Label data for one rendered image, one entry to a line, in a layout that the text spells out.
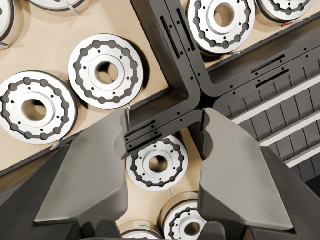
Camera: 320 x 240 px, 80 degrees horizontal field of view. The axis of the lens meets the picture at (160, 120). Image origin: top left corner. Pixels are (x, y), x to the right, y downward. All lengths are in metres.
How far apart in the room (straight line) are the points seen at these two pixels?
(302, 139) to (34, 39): 0.49
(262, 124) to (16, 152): 0.42
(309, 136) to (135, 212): 0.37
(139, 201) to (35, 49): 0.30
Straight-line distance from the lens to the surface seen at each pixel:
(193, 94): 0.22
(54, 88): 0.30
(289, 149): 0.46
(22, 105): 0.31
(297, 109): 0.44
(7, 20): 0.32
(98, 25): 0.32
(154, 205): 0.39
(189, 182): 0.38
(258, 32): 0.38
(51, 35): 0.33
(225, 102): 0.24
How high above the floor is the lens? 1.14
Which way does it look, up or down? 74 degrees down
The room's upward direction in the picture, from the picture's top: 146 degrees clockwise
